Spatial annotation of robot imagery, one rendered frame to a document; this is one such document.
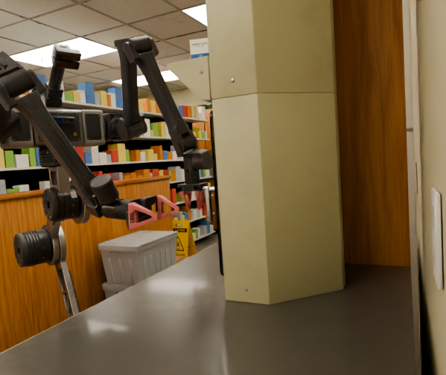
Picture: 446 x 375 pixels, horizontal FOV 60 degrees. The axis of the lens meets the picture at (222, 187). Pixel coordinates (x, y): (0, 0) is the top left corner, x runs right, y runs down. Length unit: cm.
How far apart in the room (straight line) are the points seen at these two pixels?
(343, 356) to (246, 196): 38
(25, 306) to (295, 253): 237
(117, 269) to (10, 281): 78
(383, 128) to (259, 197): 47
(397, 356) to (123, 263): 267
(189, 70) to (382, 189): 63
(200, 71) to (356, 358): 66
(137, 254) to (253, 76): 237
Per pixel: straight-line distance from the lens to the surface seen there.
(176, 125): 141
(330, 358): 71
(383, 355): 73
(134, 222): 100
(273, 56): 89
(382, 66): 119
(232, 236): 90
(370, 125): 117
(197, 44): 101
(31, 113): 113
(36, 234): 220
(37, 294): 307
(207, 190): 96
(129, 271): 318
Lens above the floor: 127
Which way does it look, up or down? 4 degrees down
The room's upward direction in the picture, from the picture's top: 4 degrees counter-clockwise
